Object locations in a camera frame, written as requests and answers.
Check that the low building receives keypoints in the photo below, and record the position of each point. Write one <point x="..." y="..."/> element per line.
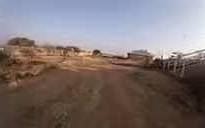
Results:
<point x="139" y="55"/>

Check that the white railing fence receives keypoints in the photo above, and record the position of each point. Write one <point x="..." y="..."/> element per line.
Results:
<point x="181" y="61"/>

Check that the dry scrub ground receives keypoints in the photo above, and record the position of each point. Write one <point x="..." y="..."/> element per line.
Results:
<point x="20" y="65"/>

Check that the brown dirt track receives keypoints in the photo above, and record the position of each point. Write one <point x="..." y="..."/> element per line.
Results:
<point x="103" y="96"/>

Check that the dark tree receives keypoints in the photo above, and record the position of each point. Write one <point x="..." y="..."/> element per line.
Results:
<point x="21" y="41"/>

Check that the small dark bush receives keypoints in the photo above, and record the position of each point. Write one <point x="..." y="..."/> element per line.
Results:
<point x="96" y="52"/>

